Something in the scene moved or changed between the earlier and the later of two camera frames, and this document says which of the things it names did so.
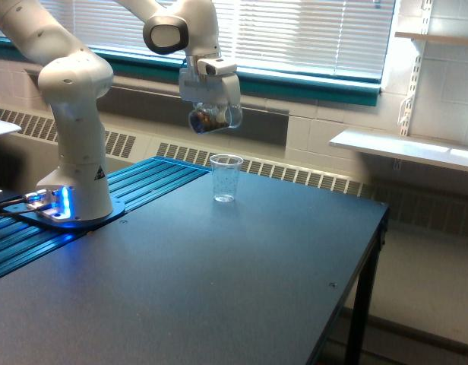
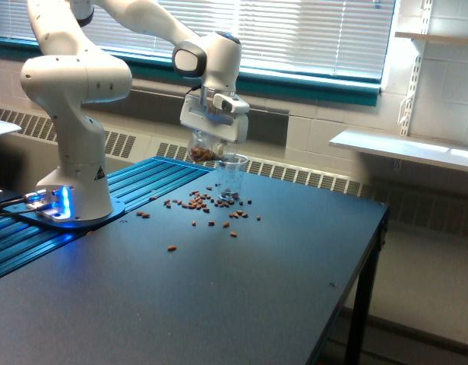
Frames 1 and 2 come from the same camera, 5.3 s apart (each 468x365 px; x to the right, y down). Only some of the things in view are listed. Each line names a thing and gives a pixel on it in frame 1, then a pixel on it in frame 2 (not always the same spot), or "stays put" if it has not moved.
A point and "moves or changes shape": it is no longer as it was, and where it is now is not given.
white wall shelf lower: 453,153 stays put
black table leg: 364,295 stays put
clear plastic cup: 208,116 moves or changes shape
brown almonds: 201,122 moves or changes shape
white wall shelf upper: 437,38 stays put
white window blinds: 343,39 stays put
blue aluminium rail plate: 16,241 stays put
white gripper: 220,90 to 202,112
